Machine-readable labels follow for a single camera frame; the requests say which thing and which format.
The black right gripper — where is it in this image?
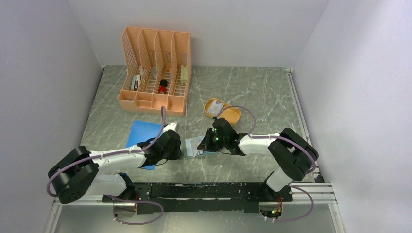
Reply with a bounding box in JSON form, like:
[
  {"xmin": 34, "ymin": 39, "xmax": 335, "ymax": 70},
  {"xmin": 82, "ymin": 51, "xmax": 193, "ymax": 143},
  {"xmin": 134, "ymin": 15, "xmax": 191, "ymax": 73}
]
[{"xmin": 197, "ymin": 128, "xmax": 228, "ymax": 152}]

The yellow oval tray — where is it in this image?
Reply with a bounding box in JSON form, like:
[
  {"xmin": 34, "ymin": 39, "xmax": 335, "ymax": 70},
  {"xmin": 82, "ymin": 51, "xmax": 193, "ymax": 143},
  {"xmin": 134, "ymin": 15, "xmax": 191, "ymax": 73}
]
[{"xmin": 204, "ymin": 98, "xmax": 241, "ymax": 126}]

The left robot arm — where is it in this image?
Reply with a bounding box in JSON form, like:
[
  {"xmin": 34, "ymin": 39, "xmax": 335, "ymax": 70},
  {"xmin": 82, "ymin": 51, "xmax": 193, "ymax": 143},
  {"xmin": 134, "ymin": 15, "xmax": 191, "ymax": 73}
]
[{"xmin": 47, "ymin": 129, "xmax": 182, "ymax": 204}]

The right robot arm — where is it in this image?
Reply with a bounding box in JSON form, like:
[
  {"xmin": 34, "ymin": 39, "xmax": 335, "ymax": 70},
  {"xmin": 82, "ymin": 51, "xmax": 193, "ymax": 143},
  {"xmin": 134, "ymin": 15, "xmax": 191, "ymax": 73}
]
[{"xmin": 197, "ymin": 118, "xmax": 319, "ymax": 201}]

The silver VIP card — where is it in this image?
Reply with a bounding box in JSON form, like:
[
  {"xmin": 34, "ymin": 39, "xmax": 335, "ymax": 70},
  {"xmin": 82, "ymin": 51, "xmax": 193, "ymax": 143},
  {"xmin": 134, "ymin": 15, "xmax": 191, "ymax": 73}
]
[{"xmin": 206, "ymin": 100, "xmax": 224, "ymax": 117}]

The blue notebook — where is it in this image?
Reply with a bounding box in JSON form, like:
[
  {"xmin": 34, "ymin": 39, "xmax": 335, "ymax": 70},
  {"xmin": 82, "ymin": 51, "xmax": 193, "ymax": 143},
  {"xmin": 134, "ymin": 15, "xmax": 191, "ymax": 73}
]
[{"xmin": 126, "ymin": 120, "xmax": 164, "ymax": 171}]

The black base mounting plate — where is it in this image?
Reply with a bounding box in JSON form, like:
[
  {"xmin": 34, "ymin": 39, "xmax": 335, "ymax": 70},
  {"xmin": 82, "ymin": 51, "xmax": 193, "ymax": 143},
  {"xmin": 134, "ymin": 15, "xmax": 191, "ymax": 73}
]
[{"xmin": 102, "ymin": 173, "xmax": 293, "ymax": 214}]

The red black small bottle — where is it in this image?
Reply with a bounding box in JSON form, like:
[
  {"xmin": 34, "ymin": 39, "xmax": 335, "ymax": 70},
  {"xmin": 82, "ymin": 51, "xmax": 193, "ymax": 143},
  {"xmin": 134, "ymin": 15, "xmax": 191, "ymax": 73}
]
[{"xmin": 158, "ymin": 79, "xmax": 168, "ymax": 94}]

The orange plastic file organizer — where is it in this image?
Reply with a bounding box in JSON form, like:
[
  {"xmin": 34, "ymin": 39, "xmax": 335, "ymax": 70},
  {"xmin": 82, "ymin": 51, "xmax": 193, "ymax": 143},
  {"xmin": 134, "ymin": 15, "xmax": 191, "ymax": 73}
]
[{"xmin": 118, "ymin": 27, "xmax": 192, "ymax": 116}]

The white grey utility knife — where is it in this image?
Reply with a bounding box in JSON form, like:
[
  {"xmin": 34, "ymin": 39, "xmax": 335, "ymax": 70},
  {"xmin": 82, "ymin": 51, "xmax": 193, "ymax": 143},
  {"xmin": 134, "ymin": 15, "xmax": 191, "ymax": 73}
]
[{"xmin": 131, "ymin": 73, "xmax": 141, "ymax": 91}]

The pale green eraser block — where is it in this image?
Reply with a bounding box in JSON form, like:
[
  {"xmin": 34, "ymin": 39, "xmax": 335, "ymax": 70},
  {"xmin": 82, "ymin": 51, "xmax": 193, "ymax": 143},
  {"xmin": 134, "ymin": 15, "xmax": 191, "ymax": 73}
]
[{"xmin": 180, "ymin": 65, "xmax": 188, "ymax": 85}]

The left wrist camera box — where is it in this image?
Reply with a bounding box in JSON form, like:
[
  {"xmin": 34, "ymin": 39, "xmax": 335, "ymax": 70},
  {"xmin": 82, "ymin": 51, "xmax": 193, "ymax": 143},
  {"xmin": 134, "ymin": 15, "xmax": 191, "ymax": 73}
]
[{"xmin": 163, "ymin": 122, "xmax": 179, "ymax": 132}]

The aluminium table edge rail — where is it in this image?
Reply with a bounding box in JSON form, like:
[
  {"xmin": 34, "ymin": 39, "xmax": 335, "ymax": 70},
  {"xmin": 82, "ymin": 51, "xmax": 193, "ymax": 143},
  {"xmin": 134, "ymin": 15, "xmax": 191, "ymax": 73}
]
[{"xmin": 285, "ymin": 68, "xmax": 324, "ymax": 183}]

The aluminium front frame rail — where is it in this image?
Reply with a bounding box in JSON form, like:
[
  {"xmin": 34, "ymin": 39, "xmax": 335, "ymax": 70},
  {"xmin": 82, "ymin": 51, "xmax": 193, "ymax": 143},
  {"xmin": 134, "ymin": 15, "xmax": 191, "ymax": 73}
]
[{"xmin": 43, "ymin": 183, "xmax": 346, "ymax": 233}]

